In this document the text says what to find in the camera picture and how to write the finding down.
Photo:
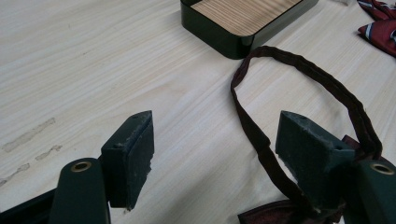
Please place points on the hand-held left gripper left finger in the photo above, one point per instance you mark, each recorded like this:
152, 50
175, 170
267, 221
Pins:
127, 161

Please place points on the black rack with wooden base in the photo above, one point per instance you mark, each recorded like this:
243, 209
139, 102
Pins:
246, 15

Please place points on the dark red bow tie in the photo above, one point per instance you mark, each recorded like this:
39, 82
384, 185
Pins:
253, 130

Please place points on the red striped tie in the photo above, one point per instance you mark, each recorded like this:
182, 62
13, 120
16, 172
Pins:
381, 32

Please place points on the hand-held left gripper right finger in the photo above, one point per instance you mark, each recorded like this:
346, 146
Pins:
306, 158

